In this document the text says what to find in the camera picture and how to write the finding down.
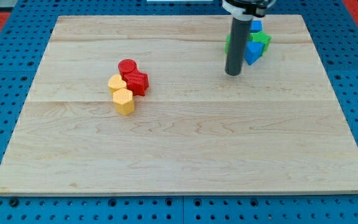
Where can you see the blue cube block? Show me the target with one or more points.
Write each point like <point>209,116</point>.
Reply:
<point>253,52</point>

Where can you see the wooden board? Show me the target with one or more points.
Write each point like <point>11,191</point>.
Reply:
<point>275,129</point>

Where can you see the red star block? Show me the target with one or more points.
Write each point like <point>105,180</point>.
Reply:
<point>137,82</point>

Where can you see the yellow hexagon block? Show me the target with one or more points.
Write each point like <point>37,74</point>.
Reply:
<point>123,101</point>

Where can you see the yellow heart block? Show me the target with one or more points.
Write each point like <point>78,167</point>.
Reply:
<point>116,83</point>

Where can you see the red cylinder block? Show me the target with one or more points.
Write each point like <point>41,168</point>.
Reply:
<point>126,66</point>

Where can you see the green block left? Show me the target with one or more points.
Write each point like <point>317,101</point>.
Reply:
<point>227,43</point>

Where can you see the green block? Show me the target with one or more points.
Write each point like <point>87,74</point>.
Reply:
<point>227,43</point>
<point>261,37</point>

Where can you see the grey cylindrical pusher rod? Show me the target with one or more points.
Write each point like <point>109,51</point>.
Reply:
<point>239,36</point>

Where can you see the green block right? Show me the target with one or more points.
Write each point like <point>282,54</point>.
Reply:
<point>261,37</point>

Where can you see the blue block rear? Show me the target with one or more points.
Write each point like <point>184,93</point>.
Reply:
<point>256,26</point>

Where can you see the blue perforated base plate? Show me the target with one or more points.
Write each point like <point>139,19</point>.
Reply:
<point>25,27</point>

